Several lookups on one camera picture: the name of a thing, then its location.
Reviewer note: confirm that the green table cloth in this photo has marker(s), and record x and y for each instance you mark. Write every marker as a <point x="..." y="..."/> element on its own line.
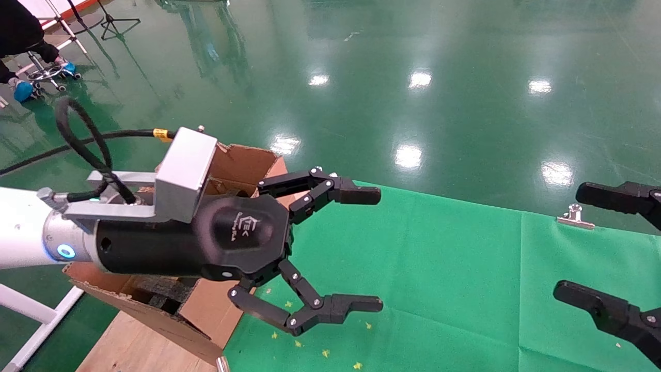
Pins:
<point x="465" y="268"/>

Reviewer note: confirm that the black double pole stand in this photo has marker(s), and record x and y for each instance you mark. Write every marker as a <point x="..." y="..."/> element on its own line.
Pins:
<point x="90" y="23"/>

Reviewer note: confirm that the large open cardboard carton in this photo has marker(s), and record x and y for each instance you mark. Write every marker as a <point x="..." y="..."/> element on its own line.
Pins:
<point x="206" y="315"/>

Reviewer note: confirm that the black foam block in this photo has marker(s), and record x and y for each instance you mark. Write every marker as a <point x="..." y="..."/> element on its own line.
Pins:
<point x="165" y="292"/>

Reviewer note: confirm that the white work table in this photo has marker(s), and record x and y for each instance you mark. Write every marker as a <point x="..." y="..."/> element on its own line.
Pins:
<point x="73" y="36"/>

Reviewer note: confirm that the seated person in black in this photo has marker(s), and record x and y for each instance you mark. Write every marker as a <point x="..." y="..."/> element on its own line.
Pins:
<point x="18" y="28"/>

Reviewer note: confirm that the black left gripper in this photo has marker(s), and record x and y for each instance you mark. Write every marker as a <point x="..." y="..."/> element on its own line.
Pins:
<point x="232" y="237"/>

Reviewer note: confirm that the black tripod stand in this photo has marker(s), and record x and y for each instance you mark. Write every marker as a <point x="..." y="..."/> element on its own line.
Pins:
<point x="110" y="20"/>

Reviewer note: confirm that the white metal frame bars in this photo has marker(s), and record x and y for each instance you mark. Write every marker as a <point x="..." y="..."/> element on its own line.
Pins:
<point x="31" y="305"/>

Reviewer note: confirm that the wheeled metal stool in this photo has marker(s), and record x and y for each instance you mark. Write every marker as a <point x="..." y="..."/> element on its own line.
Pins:
<point x="46" y="75"/>

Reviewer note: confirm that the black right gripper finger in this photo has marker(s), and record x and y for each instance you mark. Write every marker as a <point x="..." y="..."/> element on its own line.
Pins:
<point x="614" y="312"/>
<point x="614" y="196"/>

